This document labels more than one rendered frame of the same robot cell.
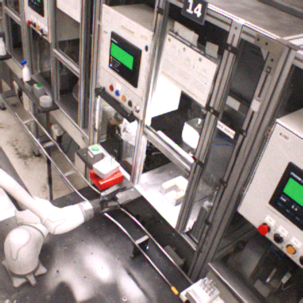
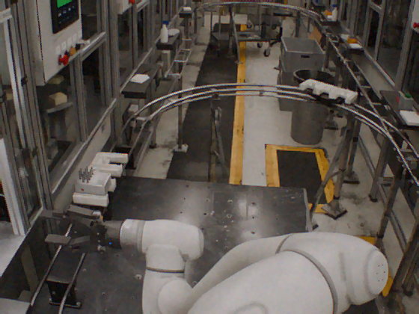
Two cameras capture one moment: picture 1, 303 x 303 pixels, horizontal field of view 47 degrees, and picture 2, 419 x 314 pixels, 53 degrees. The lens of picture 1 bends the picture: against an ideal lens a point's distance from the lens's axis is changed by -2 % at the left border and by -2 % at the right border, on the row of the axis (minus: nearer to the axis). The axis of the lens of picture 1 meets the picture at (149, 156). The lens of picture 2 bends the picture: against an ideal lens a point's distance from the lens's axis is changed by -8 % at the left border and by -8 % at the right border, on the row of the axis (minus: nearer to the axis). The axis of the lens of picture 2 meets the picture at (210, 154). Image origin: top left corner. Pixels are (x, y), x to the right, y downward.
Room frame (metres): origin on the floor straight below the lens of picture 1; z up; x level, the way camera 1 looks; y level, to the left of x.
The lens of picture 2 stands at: (1.54, 1.04, 1.89)
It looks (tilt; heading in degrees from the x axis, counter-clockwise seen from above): 29 degrees down; 228
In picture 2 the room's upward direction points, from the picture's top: 2 degrees clockwise
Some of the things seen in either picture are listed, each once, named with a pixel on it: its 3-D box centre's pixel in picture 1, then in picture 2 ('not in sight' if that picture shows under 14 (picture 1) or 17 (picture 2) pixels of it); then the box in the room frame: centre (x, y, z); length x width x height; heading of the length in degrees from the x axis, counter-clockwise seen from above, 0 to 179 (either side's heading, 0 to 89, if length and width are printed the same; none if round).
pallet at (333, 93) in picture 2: not in sight; (328, 94); (-0.87, -0.46, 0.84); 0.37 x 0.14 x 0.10; 102
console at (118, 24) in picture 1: (139, 59); not in sight; (1.76, 0.14, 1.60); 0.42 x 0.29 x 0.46; 44
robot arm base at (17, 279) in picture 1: (25, 267); not in sight; (0.98, 0.54, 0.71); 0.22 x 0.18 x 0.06; 44
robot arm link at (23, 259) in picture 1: (21, 247); not in sight; (1.00, 0.55, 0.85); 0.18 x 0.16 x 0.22; 177
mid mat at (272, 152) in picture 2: not in sight; (299, 175); (-1.06, -0.72, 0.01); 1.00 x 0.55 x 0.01; 44
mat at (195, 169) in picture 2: not in sight; (222, 70); (-2.30, -2.98, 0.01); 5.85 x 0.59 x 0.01; 44
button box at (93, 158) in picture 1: (95, 155); not in sight; (1.65, 0.33, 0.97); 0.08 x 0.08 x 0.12; 44
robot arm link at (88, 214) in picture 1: (85, 211); (133, 236); (1.07, 0.25, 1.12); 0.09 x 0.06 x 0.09; 44
